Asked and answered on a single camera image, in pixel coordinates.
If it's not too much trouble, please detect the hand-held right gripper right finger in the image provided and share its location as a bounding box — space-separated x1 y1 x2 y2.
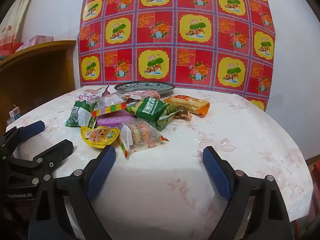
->
202 145 293 240

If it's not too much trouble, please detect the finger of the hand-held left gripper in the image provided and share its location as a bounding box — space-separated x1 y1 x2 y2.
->
30 139 74 178
0 120 45 155

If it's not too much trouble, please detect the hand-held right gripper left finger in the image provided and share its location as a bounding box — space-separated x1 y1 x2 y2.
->
27 145 117 240

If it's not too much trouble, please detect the green snack packet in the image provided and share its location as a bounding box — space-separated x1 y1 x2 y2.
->
65 102 97 128
126 96 175 131

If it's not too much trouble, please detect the yellow snack packet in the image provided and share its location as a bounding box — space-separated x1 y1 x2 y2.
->
80 126 121 149

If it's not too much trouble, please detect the purple snack packet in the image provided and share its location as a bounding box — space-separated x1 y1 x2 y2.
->
96 110 137 128

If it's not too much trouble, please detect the clear wafer snack packet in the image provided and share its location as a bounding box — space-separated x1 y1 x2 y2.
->
117 119 169 159

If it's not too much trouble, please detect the clear striped-edge snack packet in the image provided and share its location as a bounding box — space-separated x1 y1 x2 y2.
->
90 93 128 117

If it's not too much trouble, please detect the packaged brown egg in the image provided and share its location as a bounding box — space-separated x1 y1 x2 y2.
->
174 105 192 119

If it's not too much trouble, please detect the orange snack packet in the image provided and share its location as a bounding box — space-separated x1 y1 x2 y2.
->
164 94 210 115

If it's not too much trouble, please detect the blue patterned plate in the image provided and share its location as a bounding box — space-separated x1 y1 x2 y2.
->
114 81 175 95

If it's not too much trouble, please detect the small white carton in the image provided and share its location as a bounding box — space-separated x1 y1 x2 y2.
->
7 105 22 125

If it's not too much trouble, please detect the wooden cabinet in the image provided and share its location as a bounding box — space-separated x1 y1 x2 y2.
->
0 40 77 130

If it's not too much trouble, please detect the pink box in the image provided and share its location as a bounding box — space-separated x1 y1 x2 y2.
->
29 35 54 46

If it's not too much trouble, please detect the floral curtain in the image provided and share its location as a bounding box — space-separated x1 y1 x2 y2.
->
0 0 38 42

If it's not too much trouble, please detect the red floral wall cloth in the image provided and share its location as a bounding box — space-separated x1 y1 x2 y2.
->
77 0 275 112

